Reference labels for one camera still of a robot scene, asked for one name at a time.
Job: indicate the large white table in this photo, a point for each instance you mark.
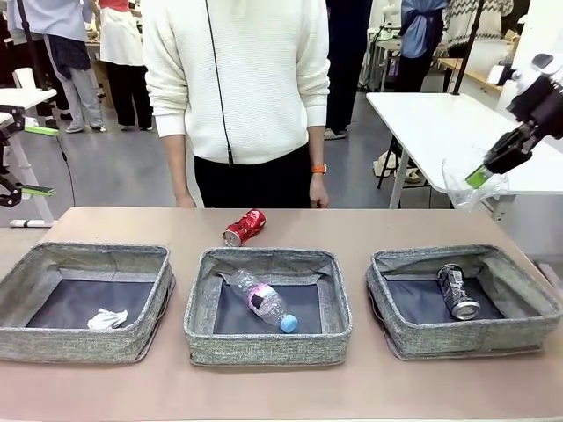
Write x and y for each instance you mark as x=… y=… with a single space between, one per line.
x=418 y=127

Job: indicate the crushed black drink can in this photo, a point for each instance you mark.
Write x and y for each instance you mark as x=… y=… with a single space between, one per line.
x=457 y=290

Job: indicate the person in white sweater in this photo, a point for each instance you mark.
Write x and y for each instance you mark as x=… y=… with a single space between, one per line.
x=250 y=79

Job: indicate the crushed red drink can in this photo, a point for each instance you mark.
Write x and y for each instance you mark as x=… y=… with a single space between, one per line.
x=244 y=228

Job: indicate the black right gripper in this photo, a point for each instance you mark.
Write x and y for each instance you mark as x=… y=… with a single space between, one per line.
x=543 y=110

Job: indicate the black stand pole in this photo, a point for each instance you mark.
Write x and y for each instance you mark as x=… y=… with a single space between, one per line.
x=467 y=48
x=31 y=48

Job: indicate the person in cream top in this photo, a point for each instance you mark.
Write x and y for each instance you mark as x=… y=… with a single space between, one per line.
x=125 y=66

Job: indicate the white paper ball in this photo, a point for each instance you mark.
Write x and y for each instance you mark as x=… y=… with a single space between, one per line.
x=107 y=320

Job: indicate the person in patterned sweater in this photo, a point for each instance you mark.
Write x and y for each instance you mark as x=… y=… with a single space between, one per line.
x=477 y=22

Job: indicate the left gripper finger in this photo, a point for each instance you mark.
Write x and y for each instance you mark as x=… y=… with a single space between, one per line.
x=37 y=191
x=41 y=131

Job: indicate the person in blue shirt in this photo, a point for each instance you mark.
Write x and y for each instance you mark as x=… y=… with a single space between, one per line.
x=418 y=39

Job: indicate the person's left hand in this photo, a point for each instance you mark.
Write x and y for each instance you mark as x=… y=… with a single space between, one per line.
x=319 y=193

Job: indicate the orange wrist watch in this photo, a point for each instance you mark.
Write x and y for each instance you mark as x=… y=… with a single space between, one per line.
x=319 y=169

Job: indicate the white paper roll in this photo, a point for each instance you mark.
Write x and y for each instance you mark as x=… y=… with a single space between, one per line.
x=23 y=78

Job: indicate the grey fabric basket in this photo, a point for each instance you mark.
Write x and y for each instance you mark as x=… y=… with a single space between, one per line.
x=268 y=347
x=79 y=345
x=462 y=340

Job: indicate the person's left forearm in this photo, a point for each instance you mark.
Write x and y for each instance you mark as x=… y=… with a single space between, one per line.
x=316 y=147

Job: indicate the person's right hand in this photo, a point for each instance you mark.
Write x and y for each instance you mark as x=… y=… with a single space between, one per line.
x=185 y=202

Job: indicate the clear bottle with pink label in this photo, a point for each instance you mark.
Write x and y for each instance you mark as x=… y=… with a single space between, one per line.
x=264 y=301

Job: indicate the person in dark trousers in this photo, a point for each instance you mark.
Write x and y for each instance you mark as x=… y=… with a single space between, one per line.
x=347 y=66

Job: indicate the person in grey trousers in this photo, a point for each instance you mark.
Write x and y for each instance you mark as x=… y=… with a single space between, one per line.
x=72 y=57

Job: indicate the clear plastic bag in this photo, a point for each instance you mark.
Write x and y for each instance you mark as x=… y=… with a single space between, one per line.
x=457 y=189

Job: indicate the person's right forearm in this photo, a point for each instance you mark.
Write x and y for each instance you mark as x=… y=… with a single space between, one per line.
x=176 y=167

